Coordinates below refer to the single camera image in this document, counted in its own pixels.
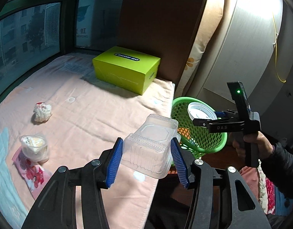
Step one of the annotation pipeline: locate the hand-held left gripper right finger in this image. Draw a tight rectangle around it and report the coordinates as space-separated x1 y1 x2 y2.
170 137 272 229

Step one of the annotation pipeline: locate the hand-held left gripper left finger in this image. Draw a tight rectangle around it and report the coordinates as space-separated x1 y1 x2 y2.
22 137 124 229

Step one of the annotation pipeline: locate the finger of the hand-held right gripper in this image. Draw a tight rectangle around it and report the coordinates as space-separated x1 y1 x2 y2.
214 110 236 120
193 118 218 127

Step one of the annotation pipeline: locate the round clear plastic container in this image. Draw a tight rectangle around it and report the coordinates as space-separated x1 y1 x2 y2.
187 102 218 120

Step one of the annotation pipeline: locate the green plastic mesh basket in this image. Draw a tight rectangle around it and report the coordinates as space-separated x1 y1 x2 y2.
171 97 228 153

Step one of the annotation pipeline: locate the clear hinged clamshell container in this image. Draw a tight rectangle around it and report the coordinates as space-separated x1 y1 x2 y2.
121 114 181 179

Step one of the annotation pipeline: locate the person's right forearm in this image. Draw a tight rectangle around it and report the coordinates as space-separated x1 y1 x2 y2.
258 143 293 201

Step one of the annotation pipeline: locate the person's right hand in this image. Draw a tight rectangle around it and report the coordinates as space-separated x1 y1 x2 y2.
232 132 274 161

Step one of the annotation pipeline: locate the beige floral cushion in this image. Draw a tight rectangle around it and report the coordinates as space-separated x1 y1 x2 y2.
176 0 235 98

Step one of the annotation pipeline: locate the pink snack wrapper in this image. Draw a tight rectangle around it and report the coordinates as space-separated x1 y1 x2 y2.
12 147 52 199

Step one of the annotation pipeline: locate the clear jelly cup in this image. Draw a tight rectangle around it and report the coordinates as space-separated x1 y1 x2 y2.
19 135 49 163

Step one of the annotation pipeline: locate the crumpled white paper ball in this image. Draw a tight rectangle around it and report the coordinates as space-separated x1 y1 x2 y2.
33 102 52 123

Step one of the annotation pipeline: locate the floral printed cloth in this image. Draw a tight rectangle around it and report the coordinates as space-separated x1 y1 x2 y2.
239 167 293 220

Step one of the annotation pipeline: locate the lime green cardboard box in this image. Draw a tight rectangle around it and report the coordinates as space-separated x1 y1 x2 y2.
92 46 161 95

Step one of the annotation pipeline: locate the brown wooden board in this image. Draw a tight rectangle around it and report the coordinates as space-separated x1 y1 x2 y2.
119 0 211 84

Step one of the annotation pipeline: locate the white printed carton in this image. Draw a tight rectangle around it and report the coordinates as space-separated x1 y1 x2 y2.
76 0 124 48

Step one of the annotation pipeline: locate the white outdoor air conditioner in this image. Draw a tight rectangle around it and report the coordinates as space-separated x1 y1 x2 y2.
44 2 61 46

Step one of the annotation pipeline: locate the yellow cable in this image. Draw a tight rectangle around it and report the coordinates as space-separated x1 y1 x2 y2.
272 12 287 83

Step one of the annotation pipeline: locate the green window frame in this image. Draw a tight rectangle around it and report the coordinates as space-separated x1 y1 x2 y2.
0 0 125 103

